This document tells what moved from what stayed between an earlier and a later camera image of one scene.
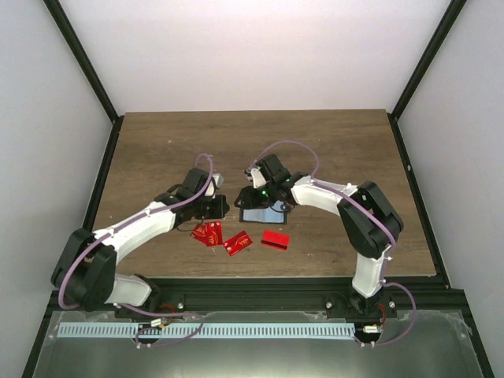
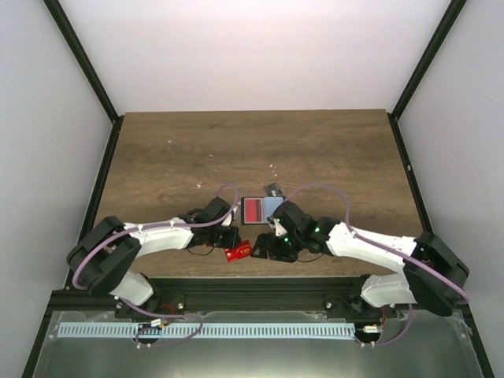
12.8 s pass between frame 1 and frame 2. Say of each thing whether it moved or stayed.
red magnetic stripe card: moved
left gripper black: moved
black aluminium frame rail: stayed
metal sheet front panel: stayed
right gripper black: moved
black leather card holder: stayed
